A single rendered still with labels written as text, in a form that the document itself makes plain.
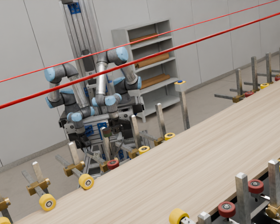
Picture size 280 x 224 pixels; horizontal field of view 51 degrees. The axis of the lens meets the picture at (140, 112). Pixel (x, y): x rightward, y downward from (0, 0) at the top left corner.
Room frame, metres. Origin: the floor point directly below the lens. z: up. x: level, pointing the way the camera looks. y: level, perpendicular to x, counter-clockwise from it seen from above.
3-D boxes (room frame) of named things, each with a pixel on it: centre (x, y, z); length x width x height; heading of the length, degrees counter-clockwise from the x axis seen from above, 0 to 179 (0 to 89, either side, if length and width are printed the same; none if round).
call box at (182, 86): (2.31, -0.37, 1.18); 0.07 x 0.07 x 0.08; 32
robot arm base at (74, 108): (2.69, 0.63, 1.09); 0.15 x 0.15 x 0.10
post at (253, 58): (2.84, -1.21, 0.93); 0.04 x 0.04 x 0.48; 32
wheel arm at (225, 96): (2.74, -0.93, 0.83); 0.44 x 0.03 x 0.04; 32
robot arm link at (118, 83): (2.69, 0.12, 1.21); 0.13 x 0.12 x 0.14; 73
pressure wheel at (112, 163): (1.80, 0.25, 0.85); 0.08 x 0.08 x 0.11
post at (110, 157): (1.90, 0.27, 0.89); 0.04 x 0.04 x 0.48; 32
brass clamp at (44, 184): (1.63, 0.72, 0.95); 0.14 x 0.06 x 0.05; 122
